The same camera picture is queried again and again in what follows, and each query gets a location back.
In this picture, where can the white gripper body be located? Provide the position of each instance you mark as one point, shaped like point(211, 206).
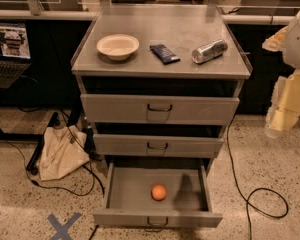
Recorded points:
point(299, 44)

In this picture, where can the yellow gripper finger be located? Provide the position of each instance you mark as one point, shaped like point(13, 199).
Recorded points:
point(276, 42)

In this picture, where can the orange fruit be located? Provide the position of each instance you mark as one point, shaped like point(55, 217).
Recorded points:
point(158, 192)

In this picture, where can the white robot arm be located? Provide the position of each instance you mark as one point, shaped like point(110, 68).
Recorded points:
point(291, 50)

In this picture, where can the grey metal drawer cabinet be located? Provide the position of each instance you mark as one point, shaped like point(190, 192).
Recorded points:
point(181, 29)

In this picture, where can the grey middle drawer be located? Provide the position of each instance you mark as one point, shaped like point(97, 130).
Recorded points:
point(157, 146)

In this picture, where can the grey drawer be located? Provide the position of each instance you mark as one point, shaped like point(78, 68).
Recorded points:
point(157, 146)
point(128, 200)
point(111, 108)

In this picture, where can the grey top drawer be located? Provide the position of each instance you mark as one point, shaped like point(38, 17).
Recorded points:
point(111, 108)

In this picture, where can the grey bottom drawer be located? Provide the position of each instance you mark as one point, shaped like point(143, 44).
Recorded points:
point(128, 200)

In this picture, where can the silver drink can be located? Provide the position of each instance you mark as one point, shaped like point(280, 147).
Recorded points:
point(209, 51)

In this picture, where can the dark blue snack bar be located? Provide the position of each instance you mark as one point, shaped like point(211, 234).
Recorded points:
point(164, 54)

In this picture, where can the white paper bowl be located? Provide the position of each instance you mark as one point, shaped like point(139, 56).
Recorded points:
point(118, 47)

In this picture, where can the beige cloth bag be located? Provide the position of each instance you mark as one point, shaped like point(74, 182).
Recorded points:
point(63, 152)

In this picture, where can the blue tape cross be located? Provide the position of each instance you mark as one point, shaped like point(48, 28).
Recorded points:
point(62, 230)

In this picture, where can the open laptop computer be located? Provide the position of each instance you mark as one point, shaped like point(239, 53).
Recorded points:
point(15, 56)

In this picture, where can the black desk leg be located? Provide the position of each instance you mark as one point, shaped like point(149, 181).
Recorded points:
point(31, 166)

